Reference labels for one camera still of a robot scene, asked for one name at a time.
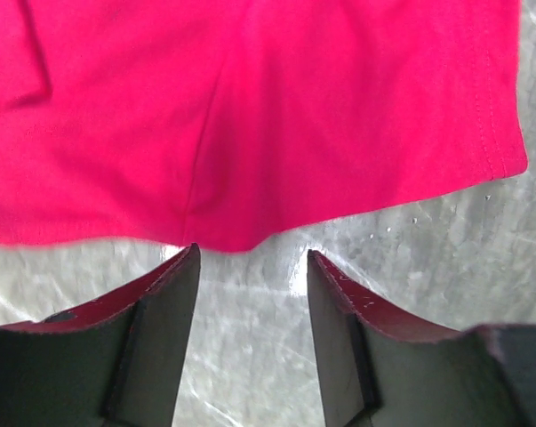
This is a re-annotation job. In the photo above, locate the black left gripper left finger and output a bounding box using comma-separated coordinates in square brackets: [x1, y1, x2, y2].
[0, 246, 201, 426]

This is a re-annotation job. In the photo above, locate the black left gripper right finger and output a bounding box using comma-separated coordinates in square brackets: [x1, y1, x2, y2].
[307, 250, 536, 426]

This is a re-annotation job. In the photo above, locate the red t shirt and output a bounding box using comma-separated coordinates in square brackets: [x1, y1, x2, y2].
[0, 1, 527, 252]

